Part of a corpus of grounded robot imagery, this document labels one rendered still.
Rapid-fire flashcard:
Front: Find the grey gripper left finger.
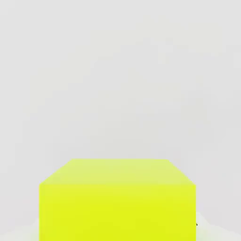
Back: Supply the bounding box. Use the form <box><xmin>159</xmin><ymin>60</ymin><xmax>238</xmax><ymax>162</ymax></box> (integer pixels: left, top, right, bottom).
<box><xmin>1</xmin><ymin>217</ymin><xmax>40</xmax><ymax>241</ymax></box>

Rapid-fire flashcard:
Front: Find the small yellow cube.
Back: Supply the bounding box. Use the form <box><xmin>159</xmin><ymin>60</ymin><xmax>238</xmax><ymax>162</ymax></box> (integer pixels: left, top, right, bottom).
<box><xmin>39</xmin><ymin>158</ymin><xmax>197</xmax><ymax>241</ymax></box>

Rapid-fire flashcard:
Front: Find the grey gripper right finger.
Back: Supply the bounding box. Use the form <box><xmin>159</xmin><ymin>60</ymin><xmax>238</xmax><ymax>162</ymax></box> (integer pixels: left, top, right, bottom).
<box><xmin>195</xmin><ymin>211</ymin><xmax>240</xmax><ymax>241</ymax></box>

